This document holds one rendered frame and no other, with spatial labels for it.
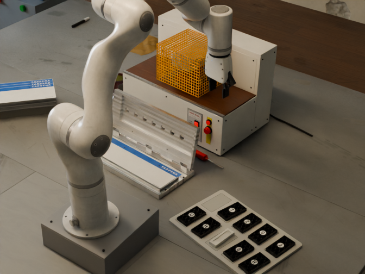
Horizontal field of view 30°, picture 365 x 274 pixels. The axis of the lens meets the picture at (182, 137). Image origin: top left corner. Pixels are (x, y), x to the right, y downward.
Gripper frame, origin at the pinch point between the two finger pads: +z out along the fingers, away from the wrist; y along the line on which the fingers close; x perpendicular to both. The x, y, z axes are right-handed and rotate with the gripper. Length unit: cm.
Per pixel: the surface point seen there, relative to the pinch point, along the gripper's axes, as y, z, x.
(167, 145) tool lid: -17.4, 29.3, -10.7
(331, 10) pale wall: -67, 46, 160
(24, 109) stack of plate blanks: -85, 33, -35
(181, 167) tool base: -9.3, 35.2, -10.8
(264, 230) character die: 36, 36, -13
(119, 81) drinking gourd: -68, 28, 5
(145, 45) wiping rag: -103, 41, 49
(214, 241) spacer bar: 29, 35, -30
